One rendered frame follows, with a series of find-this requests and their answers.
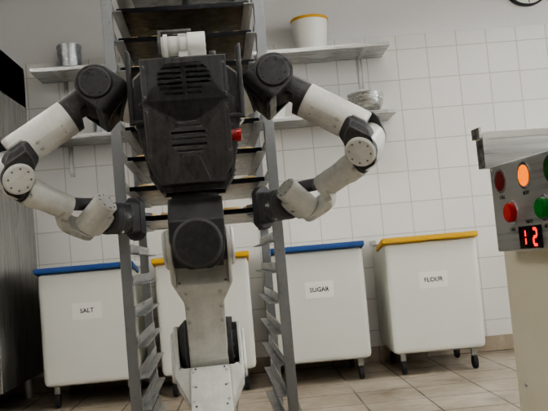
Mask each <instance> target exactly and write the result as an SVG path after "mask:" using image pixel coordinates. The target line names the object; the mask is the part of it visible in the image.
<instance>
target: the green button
mask: <svg viewBox="0 0 548 411"><path fill-rule="evenodd" d="M534 212H535V214H536V216H537V217H538V218H539V219H544V218H546V217H547V215H548V202H547V200H546V199H545V198H544V197H538V198H537V199H536V200H535V202H534Z"/></svg>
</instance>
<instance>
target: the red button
mask: <svg viewBox="0 0 548 411"><path fill-rule="evenodd" d="M503 216H504V219H505V220H506V221H507V222H508V223H511V222H514V221H515V218H516V209H515V206H514V204H513V203H506V204H505V205H504V207H503Z"/></svg>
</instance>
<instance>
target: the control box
mask: <svg viewBox="0 0 548 411"><path fill-rule="evenodd" d="M546 158H548V150H547V151H545V152H540V153H537V154H533V155H531V156H528V157H523V158H520V159H517V160H514V161H509V162H507V163H503V164H501V165H497V166H493V167H490V176H491V184H492V192H493V206H494V214H495V222H496V230H497V244H498V250H499V252H503V251H522V250H548V215H547V217H546V218H544V219H539V218H538V217H537V216H536V214H535V212H534V202H535V200H536V199H537V198H538V197H544V198H545V199H546V200H547V202H548V178H547V177H546V176H545V173H544V163H545V160H546ZM521 165H524V166H525V167H526V168H527V171H528V182H527V184H526V185H525V186H522V185H521V184H520V183H519V180H518V169H519V167H520V166H521ZM498 171H500V172H501V173H502V175H503V178H504V187H503V189H502V190H501V191H498V190H497V188H496V185H495V175H496V173H497V172H498ZM506 203H513V204H514V206H515V209H516V218H515V221H514V222H511V223H508V222H507V221H506V220H505V219H504V216H503V207H504V205H505V204H506ZM533 227H536V229H537V237H538V246H534V244H533V234H532V229H533ZM521 228H524V229H525V231H526V238H527V247H523V245H522V236H521Z"/></svg>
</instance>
